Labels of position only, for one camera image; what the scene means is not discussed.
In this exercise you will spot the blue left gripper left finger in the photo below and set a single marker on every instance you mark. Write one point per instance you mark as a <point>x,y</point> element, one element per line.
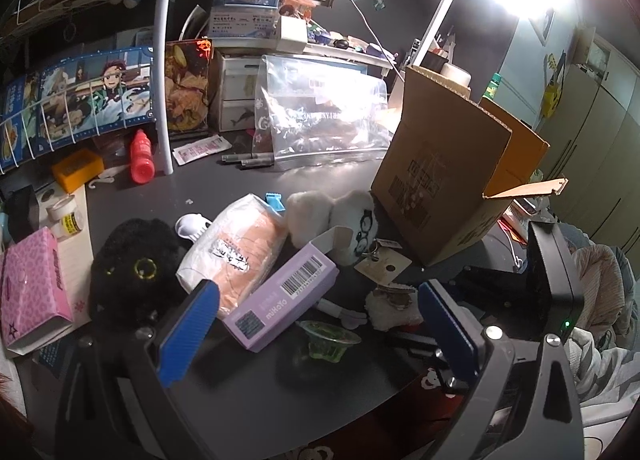
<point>182,334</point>

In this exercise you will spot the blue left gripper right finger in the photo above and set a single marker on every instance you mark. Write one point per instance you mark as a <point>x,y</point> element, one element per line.
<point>453,330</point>

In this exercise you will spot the white fluffy keychain plush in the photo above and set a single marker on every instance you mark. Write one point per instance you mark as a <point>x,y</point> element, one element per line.
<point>392,306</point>

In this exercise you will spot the black plush yellow eyes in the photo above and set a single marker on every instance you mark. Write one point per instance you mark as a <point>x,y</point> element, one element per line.
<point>133,279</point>

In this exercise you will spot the purple barcode box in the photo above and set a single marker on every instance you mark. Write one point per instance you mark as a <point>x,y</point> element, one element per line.
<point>297,286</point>

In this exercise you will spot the pink refill pouch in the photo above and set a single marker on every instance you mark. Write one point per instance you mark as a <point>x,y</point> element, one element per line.
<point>236,251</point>

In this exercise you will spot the white ghost shaped case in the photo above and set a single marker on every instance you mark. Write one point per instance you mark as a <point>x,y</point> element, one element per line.
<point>192,226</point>

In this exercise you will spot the green jelly cup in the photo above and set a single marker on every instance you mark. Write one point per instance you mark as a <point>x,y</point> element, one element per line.
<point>327,341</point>

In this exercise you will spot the white plush with glasses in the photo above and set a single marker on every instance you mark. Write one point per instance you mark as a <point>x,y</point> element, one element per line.
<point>310,213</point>

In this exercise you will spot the small blue clip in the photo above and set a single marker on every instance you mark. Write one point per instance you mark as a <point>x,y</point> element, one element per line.
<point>274,200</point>

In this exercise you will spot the paper tag with hole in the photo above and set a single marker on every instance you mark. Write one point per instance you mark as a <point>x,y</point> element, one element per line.
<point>383,262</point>

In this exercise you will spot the pink patterned tissue box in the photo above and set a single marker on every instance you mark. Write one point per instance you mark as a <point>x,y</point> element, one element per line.
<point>34,304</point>

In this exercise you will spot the brown cardboard box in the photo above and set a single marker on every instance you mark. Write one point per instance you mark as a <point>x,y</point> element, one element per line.
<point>454,166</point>

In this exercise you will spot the small white yellow bottle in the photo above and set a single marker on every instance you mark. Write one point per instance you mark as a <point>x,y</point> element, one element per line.
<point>66,218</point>

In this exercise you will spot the red plastic bottle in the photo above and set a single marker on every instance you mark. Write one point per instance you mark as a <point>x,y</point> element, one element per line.
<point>142,167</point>

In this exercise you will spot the orange small box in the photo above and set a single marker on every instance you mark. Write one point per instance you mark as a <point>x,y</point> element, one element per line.
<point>77,169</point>

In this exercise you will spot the pink white sachet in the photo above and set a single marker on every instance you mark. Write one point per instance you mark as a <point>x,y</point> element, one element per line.
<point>200,148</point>

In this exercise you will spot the black marker pen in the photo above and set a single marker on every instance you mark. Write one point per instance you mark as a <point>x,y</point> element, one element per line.
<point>248,160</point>

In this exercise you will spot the anime poster strip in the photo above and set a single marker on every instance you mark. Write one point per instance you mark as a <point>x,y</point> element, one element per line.
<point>73,100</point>

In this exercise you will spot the clear zip bag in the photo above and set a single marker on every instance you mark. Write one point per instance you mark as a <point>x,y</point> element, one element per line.
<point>315,111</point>

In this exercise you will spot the white drawer unit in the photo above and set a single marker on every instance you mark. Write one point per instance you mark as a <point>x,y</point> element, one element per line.
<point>233,83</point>

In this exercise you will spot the orange figure toy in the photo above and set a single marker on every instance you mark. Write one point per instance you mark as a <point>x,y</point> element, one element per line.
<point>300,9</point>

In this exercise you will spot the white wire shelf rack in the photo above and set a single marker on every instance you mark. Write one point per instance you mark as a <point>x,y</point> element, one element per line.
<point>36,34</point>

